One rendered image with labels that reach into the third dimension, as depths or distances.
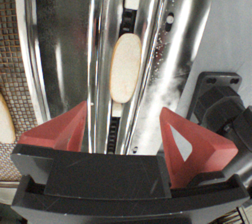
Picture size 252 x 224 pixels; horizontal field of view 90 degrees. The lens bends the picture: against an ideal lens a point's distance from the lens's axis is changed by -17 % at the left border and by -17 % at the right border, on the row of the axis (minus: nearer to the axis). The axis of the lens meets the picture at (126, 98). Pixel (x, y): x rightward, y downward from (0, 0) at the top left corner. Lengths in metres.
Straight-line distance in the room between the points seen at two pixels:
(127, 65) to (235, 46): 0.19
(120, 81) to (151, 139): 0.13
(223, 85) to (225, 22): 0.10
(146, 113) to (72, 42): 0.15
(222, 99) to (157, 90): 0.11
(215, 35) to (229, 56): 0.05
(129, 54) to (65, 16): 0.10
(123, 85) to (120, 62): 0.03
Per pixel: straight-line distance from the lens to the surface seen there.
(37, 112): 0.21
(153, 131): 0.26
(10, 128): 0.23
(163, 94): 0.21
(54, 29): 0.23
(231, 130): 0.20
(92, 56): 0.18
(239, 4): 0.28
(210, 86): 0.28
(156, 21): 0.18
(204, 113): 0.26
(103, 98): 0.22
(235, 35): 0.29
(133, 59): 0.18
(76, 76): 0.24
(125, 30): 0.20
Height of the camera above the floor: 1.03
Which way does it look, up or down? 55 degrees down
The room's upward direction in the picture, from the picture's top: 174 degrees clockwise
